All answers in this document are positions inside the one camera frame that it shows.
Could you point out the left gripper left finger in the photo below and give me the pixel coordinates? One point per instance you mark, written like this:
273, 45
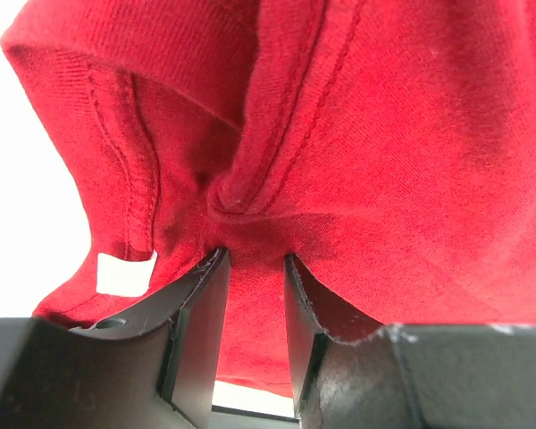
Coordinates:
152, 365

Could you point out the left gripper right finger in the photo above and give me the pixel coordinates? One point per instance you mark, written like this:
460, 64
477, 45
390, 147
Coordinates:
350, 371

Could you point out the dark red t-shirt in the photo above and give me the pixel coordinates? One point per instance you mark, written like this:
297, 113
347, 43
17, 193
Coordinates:
391, 145

